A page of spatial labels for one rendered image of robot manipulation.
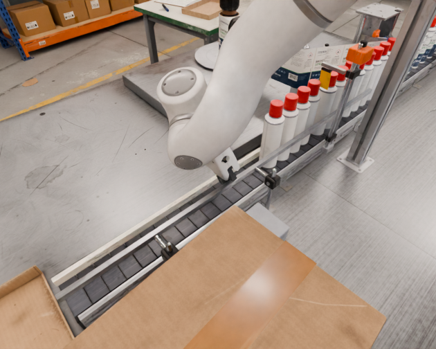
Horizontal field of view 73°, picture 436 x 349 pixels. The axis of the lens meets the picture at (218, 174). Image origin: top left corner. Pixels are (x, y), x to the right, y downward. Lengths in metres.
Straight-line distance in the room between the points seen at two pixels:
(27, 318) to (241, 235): 0.51
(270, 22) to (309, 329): 0.36
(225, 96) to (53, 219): 0.63
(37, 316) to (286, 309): 0.55
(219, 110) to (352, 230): 0.55
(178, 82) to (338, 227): 0.56
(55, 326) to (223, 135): 0.53
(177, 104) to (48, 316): 0.52
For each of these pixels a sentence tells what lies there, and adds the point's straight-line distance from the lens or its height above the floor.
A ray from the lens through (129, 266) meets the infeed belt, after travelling 0.70.
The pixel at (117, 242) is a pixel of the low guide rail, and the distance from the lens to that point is 0.70.
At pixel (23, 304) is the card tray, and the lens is 0.81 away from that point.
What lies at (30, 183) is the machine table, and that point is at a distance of 1.05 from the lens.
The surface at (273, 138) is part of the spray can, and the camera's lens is 0.79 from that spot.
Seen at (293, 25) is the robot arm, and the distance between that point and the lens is 0.40.
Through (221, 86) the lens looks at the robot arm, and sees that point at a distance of 0.42.
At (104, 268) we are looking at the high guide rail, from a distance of 0.62.
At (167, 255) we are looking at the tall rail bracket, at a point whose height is 0.97.
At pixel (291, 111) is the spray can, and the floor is 1.05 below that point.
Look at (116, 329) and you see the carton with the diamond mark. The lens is 0.39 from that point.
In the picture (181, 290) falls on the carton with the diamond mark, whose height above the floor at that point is 1.12.
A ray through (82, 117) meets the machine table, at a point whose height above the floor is 0.83.
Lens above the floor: 1.48
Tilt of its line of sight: 46 degrees down
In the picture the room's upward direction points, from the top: straight up
